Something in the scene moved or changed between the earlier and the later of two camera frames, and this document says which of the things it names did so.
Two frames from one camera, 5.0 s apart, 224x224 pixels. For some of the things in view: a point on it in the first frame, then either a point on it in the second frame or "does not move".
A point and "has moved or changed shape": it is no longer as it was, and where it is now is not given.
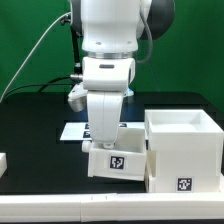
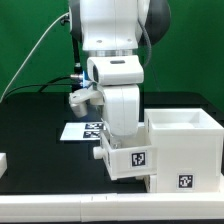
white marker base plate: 79,131 does not move
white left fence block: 3,163 does not move
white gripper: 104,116 to 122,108
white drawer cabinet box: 185,151 does not move
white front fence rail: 111,206 does not move
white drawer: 127,160 has moved or changed shape
